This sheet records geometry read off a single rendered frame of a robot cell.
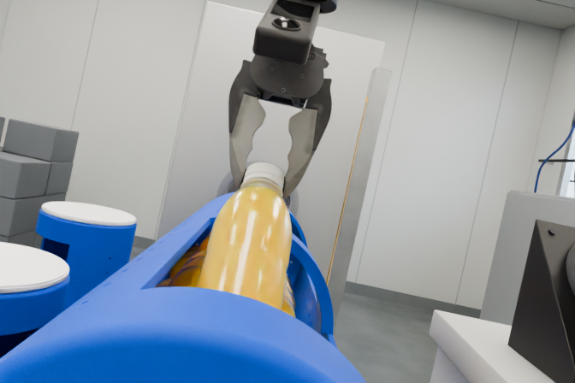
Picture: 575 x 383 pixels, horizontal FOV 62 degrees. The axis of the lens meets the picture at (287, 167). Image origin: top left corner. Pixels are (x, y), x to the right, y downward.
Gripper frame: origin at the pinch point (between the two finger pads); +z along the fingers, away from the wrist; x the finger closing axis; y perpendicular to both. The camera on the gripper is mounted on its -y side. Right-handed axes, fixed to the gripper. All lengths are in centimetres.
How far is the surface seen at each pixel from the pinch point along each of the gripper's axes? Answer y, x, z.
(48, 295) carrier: 34, 31, 28
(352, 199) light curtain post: 116, -31, 7
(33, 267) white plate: 39, 37, 26
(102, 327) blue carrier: -24.3, 6.0, 7.0
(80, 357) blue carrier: -24.8, 6.6, 8.4
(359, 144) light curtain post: 116, -29, -12
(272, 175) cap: -2.0, -0.7, -0.8
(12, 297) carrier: 28, 35, 28
